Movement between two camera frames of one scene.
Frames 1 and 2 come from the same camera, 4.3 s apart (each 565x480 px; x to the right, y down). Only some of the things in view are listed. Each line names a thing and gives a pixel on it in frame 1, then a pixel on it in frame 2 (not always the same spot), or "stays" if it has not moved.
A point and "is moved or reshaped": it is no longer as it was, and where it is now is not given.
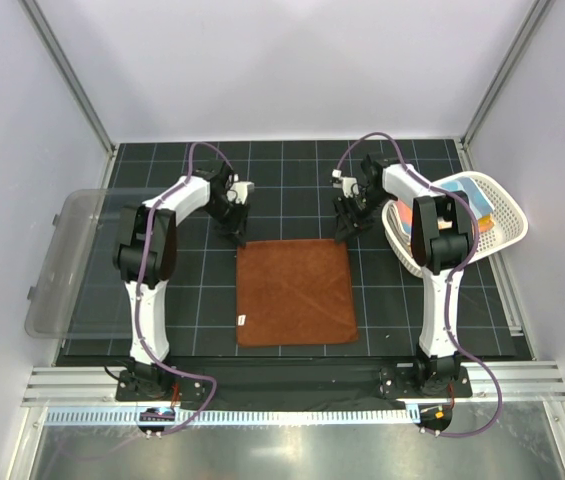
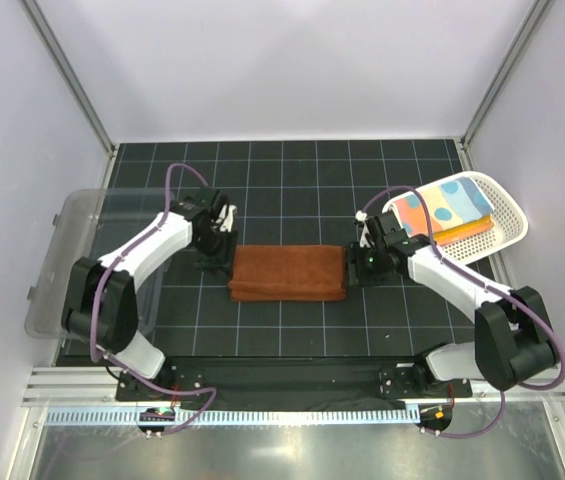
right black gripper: (347, 227) → (356, 274)
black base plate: (292, 379) stays
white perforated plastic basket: (510, 227) stays
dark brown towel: (295, 292) is moved or reshaped
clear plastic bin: (79, 294) stays
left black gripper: (236, 229) → (224, 259)
